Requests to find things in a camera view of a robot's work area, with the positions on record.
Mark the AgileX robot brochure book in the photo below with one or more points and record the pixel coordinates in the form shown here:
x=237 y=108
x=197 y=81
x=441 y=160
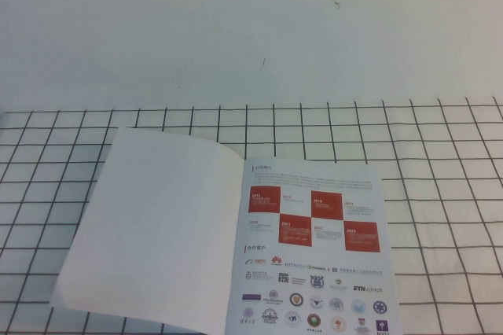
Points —
x=177 y=233

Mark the white black-grid tablecloth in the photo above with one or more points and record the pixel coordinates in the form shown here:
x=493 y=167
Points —
x=432 y=193

